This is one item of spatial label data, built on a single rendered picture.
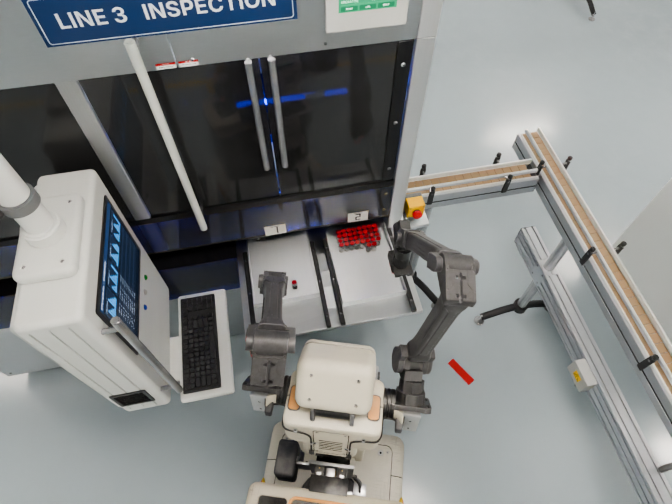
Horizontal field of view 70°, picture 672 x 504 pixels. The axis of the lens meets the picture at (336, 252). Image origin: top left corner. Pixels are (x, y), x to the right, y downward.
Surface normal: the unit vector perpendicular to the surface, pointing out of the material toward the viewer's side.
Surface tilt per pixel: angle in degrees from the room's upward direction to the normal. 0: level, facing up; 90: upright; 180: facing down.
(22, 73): 90
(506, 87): 0
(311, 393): 48
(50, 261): 0
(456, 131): 0
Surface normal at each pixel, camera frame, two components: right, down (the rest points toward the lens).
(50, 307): 0.00, -0.54
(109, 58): 0.19, 0.83
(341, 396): -0.09, 0.26
